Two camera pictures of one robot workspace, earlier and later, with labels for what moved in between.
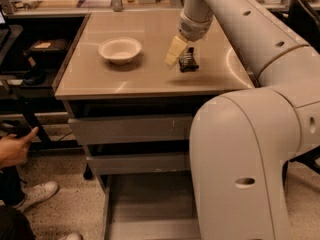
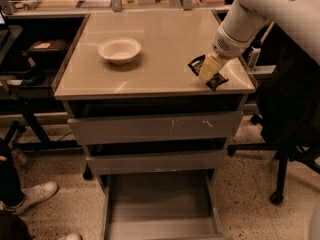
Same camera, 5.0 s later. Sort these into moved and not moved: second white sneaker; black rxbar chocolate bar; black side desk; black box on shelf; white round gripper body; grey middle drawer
Moved: white round gripper body; black rxbar chocolate bar
Not moved: second white sneaker; black box on shelf; grey middle drawer; black side desk
